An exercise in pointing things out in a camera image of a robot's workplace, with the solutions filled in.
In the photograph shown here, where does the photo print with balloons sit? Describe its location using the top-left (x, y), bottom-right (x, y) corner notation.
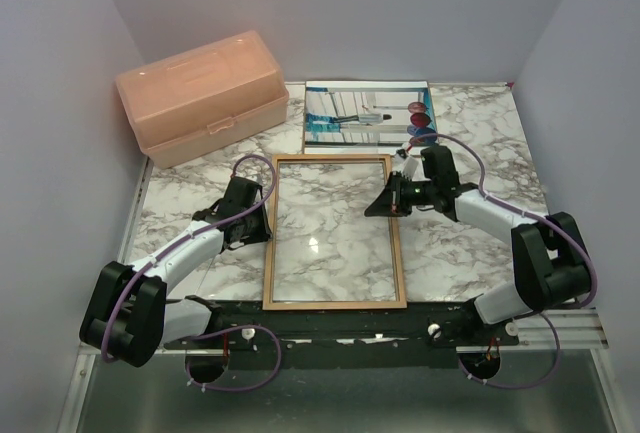
top-left (303, 80), bottom-right (437, 153)

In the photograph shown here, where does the pink plastic storage box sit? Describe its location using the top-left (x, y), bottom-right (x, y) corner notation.
top-left (115, 31), bottom-right (289, 169)

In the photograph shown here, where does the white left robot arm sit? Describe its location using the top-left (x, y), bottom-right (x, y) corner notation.
top-left (79, 176), bottom-right (273, 367)

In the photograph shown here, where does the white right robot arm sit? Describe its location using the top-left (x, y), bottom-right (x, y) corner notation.
top-left (364, 145), bottom-right (595, 345)

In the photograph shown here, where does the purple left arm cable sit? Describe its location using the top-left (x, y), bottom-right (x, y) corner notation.
top-left (99, 155), bottom-right (282, 394)

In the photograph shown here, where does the blue wooden picture frame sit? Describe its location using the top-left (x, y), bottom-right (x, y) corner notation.
top-left (261, 153), bottom-right (408, 312)

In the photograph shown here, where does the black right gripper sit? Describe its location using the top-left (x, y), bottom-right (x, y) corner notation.
top-left (365, 171), bottom-right (436, 218)

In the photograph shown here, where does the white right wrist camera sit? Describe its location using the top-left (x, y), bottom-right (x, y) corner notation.
top-left (392, 149), bottom-right (420, 180)

